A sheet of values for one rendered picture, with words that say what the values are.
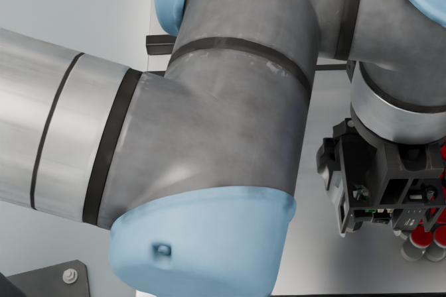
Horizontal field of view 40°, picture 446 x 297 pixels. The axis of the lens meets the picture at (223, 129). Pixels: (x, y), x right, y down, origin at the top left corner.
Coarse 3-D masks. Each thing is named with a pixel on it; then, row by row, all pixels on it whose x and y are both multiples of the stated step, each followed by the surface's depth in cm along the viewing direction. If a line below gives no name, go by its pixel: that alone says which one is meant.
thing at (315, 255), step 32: (320, 96) 73; (320, 128) 71; (320, 192) 67; (320, 224) 65; (384, 224) 65; (288, 256) 63; (320, 256) 63; (352, 256) 63; (384, 256) 63; (288, 288) 62; (320, 288) 61; (352, 288) 61; (384, 288) 61; (416, 288) 58
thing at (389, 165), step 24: (360, 120) 42; (360, 144) 48; (384, 144) 41; (432, 144) 41; (360, 168) 47; (384, 168) 41; (408, 168) 40; (432, 168) 40; (360, 192) 47; (384, 192) 45; (408, 192) 46; (432, 192) 46; (360, 216) 48; (384, 216) 49; (408, 216) 47; (432, 216) 47
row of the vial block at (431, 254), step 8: (440, 176) 62; (432, 208) 60; (440, 216) 60; (440, 224) 60; (432, 232) 62; (440, 232) 59; (440, 240) 59; (432, 248) 60; (440, 248) 60; (432, 256) 61; (440, 256) 61
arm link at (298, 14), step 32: (160, 0) 33; (192, 0) 32; (224, 0) 30; (256, 0) 30; (288, 0) 30; (320, 0) 31; (352, 0) 31; (192, 32) 30; (224, 32) 29; (256, 32) 29; (288, 32) 29; (320, 32) 32; (352, 32) 32
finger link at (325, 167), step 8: (328, 144) 51; (336, 144) 51; (320, 152) 53; (328, 152) 52; (320, 160) 53; (328, 160) 52; (320, 168) 53; (328, 168) 53; (336, 168) 53; (328, 176) 54; (328, 184) 56
